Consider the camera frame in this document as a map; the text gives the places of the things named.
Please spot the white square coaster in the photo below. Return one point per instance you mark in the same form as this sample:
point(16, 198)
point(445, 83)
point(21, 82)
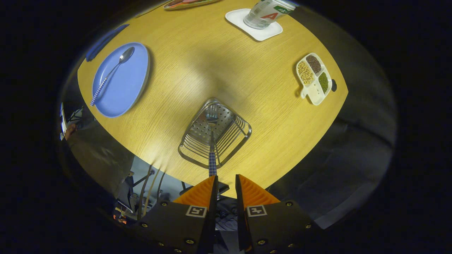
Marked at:
point(236, 19)

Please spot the folded blue cloth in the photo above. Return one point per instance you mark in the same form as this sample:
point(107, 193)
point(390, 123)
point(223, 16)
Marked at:
point(102, 44)

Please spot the white monitor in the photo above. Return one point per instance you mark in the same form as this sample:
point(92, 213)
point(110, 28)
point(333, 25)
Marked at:
point(63, 120)

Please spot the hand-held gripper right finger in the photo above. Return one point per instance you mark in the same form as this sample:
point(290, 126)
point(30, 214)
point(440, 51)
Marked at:
point(241, 218)

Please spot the cream oval food plate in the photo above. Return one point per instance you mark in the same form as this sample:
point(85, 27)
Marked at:
point(187, 3)

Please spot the white divided bean dish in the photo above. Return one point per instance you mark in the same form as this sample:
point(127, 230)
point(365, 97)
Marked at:
point(314, 93)

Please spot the round blue plate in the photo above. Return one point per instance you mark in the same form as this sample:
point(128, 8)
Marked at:
point(123, 88)

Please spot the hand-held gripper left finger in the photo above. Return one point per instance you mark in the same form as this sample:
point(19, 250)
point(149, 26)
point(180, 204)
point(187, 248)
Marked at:
point(214, 211)

